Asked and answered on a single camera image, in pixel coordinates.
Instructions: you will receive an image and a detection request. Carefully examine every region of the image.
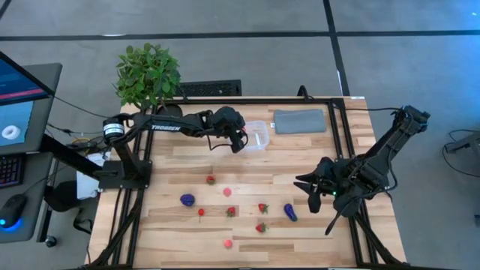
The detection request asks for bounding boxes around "grey folded cloth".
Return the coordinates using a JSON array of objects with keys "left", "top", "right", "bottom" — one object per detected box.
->
[{"left": 273, "top": 109, "right": 328, "bottom": 135}]

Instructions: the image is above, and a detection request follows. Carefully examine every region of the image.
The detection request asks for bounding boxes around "black computer mouse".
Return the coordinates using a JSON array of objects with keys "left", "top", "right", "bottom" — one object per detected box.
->
[{"left": 0, "top": 193, "right": 28, "bottom": 230}]

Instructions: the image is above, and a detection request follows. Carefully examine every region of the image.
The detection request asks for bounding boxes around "white paper sheet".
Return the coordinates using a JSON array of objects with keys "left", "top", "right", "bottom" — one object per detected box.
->
[{"left": 76, "top": 149, "right": 113, "bottom": 201}]

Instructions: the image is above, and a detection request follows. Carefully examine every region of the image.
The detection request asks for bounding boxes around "black stand with cables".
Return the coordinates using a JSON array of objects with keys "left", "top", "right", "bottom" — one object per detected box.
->
[{"left": 442, "top": 129, "right": 480, "bottom": 179}]

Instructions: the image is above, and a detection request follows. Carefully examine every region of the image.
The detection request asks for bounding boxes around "computer monitor blue screen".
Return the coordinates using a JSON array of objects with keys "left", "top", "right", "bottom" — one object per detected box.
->
[{"left": 0, "top": 50, "right": 56, "bottom": 147}]

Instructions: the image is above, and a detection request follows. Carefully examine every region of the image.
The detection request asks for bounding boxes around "black aluminium table frame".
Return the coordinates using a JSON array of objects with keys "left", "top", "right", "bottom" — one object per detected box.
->
[{"left": 88, "top": 95, "right": 410, "bottom": 270}]

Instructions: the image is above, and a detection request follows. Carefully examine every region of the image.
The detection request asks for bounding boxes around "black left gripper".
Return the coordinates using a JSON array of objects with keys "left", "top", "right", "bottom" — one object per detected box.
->
[{"left": 212, "top": 106, "right": 249, "bottom": 155}]

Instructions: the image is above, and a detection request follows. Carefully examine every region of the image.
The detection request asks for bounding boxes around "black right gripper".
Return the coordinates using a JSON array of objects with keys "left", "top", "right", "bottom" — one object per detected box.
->
[{"left": 293, "top": 156, "right": 363, "bottom": 215}]

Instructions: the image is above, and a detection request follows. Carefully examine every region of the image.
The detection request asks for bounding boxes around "long black arm cable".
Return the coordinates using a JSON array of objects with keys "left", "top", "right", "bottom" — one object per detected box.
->
[{"left": 297, "top": 85, "right": 408, "bottom": 113}]

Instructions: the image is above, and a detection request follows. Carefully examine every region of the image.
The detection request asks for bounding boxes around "black keyboard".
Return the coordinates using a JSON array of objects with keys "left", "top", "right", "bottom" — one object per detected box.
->
[{"left": 0, "top": 153, "right": 26, "bottom": 190}]

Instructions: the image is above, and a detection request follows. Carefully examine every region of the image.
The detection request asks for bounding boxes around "clear plastic tupperware container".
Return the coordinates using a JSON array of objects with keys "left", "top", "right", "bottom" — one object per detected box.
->
[{"left": 243, "top": 119, "right": 271, "bottom": 153}]

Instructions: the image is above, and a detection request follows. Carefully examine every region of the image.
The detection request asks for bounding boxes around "purple toy eggplant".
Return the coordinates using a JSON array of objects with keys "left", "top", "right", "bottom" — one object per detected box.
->
[{"left": 283, "top": 202, "right": 299, "bottom": 223}]

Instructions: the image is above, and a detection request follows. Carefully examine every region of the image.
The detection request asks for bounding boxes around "grey desk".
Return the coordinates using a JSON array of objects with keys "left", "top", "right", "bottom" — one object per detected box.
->
[{"left": 0, "top": 62, "right": 64, "bottom": 245}]

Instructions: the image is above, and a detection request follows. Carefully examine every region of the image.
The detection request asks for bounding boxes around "black round stool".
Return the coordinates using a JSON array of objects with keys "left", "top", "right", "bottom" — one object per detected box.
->
[{"left": 43, "top": 180, "right": 82, "bottom": 213}]

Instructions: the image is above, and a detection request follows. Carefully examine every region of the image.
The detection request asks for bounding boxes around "green potted plant black pot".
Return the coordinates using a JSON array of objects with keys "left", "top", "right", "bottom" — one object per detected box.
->
[{"left": 113, "top": 42, "right": 185, "bottom": 118}]

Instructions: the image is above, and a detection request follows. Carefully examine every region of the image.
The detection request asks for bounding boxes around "thin black desk cable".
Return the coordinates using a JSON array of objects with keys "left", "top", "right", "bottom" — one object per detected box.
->
[{"left": 46, "top": 95, "right": 119, "bottom": 136}]

